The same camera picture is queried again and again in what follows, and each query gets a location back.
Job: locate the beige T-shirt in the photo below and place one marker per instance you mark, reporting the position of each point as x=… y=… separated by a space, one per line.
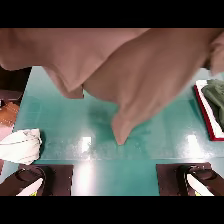
x=140 y=70

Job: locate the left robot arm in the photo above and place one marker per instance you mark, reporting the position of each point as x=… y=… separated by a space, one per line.
x=20 y=182

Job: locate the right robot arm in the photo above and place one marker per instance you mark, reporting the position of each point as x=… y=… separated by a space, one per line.
x=200 y=181

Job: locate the red-edged white tray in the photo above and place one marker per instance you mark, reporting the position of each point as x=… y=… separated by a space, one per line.
x=209 y=116

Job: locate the white garment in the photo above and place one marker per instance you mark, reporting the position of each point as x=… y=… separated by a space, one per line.
x=20 y=146

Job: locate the green garment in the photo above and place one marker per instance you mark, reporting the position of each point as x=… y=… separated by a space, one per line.
x=216 y=96

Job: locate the dark brown base plate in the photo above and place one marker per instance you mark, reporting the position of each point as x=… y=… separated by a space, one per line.
x=60 y=180
x=166 y=180

